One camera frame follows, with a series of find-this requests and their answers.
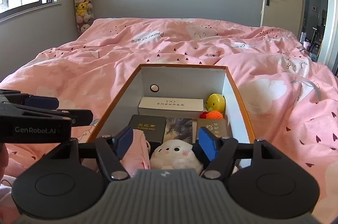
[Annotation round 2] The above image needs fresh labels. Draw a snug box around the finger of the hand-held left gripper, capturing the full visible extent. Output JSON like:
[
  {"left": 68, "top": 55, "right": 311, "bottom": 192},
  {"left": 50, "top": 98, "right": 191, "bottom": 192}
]
[
  {"left": 0, "top": 104, "right": 94, "bottom": 127},
  {"left": 0, "top": 89, "right": 60, "bottom": 111}
]

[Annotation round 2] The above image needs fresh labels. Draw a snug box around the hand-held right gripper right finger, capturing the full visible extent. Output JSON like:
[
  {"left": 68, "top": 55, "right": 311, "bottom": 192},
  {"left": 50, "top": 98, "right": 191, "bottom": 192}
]
[{"left": 198, "top": 127, "right": 287, "bottom": 179}]

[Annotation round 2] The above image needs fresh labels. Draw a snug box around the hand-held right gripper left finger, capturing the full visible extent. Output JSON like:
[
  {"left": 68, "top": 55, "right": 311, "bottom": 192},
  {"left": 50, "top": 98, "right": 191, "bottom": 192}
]
[{"left": 49, "top": 126, "right": 134, "bottom": 181}]

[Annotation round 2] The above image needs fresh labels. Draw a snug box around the pink pouch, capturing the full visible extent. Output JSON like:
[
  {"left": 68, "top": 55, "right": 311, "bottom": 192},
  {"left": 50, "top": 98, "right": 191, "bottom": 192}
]
[{"left": 119, "top": 129, "right": 151, "bottom": 178}]

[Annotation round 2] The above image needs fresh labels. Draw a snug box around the small brown box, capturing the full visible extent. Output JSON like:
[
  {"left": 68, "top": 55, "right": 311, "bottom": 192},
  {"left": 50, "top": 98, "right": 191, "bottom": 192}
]
[{"left": 197, "top": 118, "right": 228, "bottom": 138}]

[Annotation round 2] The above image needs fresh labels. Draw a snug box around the dark grey gift box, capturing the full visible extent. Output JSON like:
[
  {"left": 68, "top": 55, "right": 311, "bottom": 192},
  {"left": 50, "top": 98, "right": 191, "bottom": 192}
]
[{"left": 128, "top": 115, "right": 167, "bottom": 144}]

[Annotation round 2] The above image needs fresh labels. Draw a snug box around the orange crochet toy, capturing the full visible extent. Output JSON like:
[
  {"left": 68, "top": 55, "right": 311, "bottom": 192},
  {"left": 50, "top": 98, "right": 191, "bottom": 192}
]
[{"left": 205, "top": 111, "right": 225, "bottom": 119}]

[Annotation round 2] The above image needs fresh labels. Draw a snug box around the dark printed card box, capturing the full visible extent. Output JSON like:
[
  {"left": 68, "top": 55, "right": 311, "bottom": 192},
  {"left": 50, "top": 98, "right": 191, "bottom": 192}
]
[{"left": 163, "top": 117, "right": 193, "bottom": 144}]

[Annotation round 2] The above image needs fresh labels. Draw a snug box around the white plush toy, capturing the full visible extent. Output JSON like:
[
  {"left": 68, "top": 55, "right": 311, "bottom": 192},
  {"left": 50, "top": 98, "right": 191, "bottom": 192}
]
[{"left": 150, "top": 140, "right": 204, "bottom": 177}]

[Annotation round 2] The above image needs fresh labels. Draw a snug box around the yellow plush toy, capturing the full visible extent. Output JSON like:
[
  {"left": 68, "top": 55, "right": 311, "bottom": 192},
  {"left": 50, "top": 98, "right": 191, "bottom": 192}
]
[{"left": 206, "top": 93, "right": 226, "bottom": 113}]

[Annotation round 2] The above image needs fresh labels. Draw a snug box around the long white box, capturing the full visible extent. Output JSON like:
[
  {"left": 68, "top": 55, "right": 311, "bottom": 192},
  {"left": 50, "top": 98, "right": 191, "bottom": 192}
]
[{"left": 138, "top": 96, "right": 204, "bottom": 113}]

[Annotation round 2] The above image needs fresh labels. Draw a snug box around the orange cardboard box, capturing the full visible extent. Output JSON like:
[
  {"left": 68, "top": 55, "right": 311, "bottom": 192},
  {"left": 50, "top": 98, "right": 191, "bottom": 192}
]
[{"left": 87, "top": 64, "right": 255, "bottom": 169}]

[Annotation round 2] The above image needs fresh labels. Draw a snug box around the pink printed blanket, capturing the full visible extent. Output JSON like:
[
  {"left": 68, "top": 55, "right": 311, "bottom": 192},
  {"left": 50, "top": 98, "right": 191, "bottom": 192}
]
[{"left": 0, "top": 17, "right": 338, "bottom": 224}]

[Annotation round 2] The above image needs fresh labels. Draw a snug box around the clear tube of plush toys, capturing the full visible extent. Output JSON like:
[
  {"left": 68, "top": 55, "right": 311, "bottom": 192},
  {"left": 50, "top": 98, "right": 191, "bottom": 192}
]
[{"left": 72, "top": 0, "right": 94, "bottom": 34}]

